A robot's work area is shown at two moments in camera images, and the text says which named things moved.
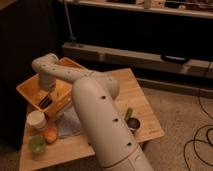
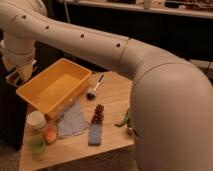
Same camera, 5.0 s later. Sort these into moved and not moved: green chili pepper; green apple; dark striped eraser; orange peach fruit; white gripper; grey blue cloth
Moved: dark striped eraser; white gripper
Not moved: green apple; grey blue cloth; orange peach fruit; green chili pepper
